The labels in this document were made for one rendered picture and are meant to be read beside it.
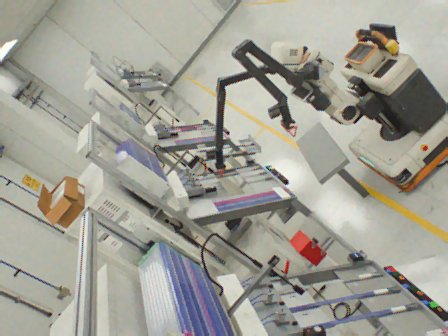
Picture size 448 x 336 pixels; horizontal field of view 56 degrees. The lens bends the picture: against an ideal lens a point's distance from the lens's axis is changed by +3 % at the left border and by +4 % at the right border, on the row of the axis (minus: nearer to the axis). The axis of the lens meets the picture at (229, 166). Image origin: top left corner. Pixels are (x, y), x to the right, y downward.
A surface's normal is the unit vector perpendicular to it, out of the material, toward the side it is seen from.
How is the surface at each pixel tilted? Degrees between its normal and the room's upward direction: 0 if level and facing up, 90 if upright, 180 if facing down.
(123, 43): 90
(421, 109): 90
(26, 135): 90
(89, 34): 90
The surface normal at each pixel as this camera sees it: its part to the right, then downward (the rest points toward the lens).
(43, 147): 0.29, 0.33
